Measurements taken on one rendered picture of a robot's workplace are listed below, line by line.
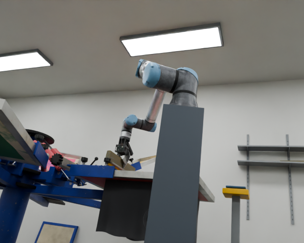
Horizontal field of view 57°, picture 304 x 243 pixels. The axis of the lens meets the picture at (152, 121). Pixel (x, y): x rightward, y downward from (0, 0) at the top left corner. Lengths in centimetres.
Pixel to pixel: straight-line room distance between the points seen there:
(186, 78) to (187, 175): 47
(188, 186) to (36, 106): 499
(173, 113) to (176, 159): 21
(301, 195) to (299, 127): 87
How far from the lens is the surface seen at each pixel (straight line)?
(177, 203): 110
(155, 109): 185
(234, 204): 156
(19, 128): 119
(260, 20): 341
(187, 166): 113
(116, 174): 162
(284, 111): 415
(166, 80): 130
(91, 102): 511
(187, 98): 127
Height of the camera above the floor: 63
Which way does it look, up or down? 24 degrees up
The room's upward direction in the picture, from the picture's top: 9 degrees clockwise
